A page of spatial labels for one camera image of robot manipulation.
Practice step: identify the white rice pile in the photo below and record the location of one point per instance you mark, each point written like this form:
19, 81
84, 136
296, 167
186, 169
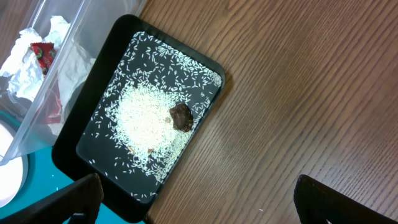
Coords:
130, 137

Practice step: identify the dark brown food scrap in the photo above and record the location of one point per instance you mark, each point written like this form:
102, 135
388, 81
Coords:
182, 117

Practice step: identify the teal serving tray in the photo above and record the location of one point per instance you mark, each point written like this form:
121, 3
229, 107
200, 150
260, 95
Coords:
43, 179

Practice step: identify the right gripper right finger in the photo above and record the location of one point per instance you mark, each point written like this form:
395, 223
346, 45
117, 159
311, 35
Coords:
317, 203

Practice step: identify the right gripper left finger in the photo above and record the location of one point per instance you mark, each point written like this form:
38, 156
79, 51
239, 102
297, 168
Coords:
78, 202

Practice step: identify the black waste tray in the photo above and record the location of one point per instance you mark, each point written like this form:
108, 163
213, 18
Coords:
64, 152

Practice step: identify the red snack wrapper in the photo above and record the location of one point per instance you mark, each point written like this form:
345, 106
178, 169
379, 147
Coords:
51, 107

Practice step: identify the clear plastic bin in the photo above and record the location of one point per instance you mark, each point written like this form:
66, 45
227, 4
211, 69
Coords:
90, 24

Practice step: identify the large white plate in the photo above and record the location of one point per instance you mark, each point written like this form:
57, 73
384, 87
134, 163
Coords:
13, 173

